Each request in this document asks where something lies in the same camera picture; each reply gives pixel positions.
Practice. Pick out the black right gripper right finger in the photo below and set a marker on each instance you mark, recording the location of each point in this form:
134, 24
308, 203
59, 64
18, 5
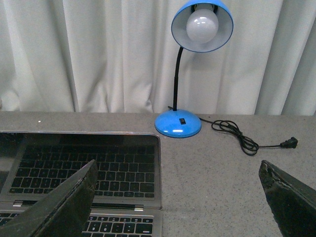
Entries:
293, 203

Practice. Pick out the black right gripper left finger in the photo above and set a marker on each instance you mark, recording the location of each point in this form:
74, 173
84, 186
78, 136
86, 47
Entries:
62, 213

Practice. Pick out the silver laptop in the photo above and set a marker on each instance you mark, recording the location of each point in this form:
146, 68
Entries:
127, 198

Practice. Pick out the white curtain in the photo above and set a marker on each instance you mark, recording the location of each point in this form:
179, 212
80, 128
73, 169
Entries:
119, 56

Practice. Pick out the blue desk lamp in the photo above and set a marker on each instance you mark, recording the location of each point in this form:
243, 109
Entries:
200, 26

